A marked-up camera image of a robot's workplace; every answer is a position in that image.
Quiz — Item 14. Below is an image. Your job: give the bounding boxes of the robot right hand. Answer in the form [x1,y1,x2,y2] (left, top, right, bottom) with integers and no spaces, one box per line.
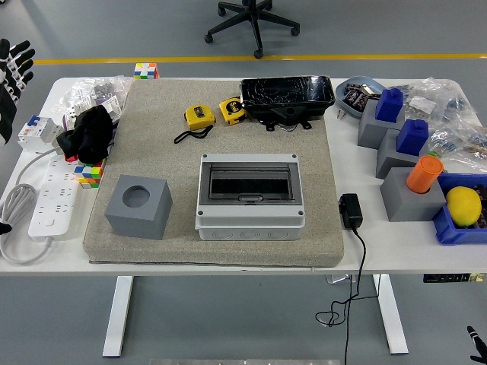
[466,325,487,365]

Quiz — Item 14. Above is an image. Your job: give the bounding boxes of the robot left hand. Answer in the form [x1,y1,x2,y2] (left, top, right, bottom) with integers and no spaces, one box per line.
[0,37,37,145]

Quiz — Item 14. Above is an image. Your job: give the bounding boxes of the grey electrical box clear lid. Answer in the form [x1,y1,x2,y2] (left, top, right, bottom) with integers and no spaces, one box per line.
[194,153,307,242]

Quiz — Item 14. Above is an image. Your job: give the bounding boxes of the orange cylinder battery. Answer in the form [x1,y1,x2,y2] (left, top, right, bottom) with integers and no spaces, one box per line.
[406,154,445,194]

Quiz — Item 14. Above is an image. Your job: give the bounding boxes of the white circuit breaker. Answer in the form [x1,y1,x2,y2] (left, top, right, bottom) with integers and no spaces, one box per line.
[18,114,65,154]

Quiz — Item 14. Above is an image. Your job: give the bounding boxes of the clear bag white parts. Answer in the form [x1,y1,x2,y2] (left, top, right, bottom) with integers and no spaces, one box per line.
[53,78,96,122]

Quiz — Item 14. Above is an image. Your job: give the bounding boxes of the black table control panel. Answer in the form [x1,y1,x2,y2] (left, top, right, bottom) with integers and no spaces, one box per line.
[422,272,487,284]

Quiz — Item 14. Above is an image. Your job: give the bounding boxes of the black cloth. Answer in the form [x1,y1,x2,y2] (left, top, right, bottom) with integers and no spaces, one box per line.
[56,105,115,165]

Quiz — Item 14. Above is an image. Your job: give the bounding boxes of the white table leg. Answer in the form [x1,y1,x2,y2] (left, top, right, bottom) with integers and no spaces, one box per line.
[101,275,134,358]
[372,273,410,355]

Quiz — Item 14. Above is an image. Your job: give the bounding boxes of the clear bag purple label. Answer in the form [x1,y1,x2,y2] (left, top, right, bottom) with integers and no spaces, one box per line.
[93,75,134,125]

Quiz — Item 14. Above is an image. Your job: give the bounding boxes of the white power strip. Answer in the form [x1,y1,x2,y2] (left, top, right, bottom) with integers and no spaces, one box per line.
[28,154,79,240]

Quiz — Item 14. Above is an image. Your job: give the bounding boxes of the colourful puzzle cube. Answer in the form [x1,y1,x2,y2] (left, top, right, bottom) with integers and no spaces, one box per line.
[133,62,160,80]
[74,158,107,190]

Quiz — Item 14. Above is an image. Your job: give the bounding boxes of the blue plastic bin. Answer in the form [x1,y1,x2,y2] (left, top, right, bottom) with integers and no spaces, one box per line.
[431,173,487,246]

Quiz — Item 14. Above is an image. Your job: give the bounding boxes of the yellow lemon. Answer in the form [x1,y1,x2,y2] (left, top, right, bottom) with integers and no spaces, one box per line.
[445,186,483,228]

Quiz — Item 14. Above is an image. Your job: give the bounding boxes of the grey-brown mat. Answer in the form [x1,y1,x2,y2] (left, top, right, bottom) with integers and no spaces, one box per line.
[82,78,345,268]

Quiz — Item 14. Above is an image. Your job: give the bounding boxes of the grey cube holder round hole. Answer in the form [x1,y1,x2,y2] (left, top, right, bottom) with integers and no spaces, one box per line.
[104,173,174,240]
[380,167,447,223]

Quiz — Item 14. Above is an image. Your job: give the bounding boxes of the black power adapter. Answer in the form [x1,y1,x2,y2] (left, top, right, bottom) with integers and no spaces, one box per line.
[338,192,364,230]

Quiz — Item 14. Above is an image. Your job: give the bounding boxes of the blue block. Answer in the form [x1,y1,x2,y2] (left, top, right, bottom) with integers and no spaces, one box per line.
[396,119,430,157]
[375,87,405,123]

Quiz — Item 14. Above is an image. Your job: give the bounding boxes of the clear bags of parts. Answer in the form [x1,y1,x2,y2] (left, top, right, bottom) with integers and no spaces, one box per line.
[387,77,487,172]

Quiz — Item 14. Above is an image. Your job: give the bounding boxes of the black office chair base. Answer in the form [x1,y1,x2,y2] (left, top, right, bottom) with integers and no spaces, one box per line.
[204,0,301,60]

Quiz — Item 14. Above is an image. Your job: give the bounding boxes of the black plastic tray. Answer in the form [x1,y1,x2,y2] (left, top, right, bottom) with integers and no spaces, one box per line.
[239,75,336,132]

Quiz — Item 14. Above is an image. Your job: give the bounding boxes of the dark snack packets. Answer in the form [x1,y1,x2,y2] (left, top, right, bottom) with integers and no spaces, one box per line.
[343,83,371,108]

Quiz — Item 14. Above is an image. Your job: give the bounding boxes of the blue-grey bowl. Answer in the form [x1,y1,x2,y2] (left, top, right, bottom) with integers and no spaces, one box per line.
[334,75,387,119]

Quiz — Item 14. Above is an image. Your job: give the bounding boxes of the white power cable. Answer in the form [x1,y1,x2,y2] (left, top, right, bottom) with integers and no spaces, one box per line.
[0,146,64,265]

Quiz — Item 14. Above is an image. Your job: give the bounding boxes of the black adapter cord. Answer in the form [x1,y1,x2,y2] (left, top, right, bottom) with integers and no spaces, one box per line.
[314,226,368,365]

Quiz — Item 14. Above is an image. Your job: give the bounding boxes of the yellow tape measure black strap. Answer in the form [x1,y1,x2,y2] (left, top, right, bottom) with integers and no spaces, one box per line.
[173,104,217,144]

